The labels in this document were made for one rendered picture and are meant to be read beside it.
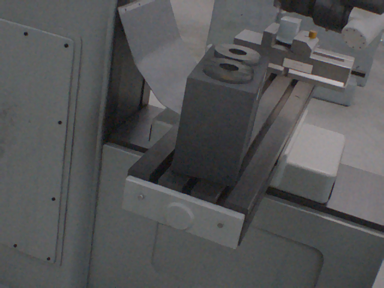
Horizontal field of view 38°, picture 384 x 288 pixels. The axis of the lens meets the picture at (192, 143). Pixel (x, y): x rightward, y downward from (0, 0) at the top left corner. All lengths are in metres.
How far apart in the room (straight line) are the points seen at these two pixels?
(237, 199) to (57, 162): 0.72
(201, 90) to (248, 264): 0.75
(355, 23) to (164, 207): 0.58
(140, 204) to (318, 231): 0.59
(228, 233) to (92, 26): 0.67
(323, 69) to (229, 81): 0.71
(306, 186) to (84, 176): 0.61
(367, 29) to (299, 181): 0.41
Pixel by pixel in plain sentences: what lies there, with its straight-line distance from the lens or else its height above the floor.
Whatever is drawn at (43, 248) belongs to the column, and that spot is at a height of 0.40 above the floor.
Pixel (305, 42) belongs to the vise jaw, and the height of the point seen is 1.09.
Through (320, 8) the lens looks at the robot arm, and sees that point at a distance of 1.34.
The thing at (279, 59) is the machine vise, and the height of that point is 1.03.
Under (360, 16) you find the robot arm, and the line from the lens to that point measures 1.30.
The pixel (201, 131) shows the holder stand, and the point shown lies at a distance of 0.98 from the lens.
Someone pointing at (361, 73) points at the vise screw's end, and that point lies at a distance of 1.68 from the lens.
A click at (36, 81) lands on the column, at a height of 0.91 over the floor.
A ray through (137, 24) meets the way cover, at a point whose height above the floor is 1.09.
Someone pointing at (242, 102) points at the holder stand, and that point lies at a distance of 0.95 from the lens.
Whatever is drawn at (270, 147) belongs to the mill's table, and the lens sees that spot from 1.20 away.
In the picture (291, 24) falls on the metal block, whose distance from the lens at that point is 1.66.
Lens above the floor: 1.50
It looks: 27 degrees down
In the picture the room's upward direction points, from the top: 11 degrees clockwise
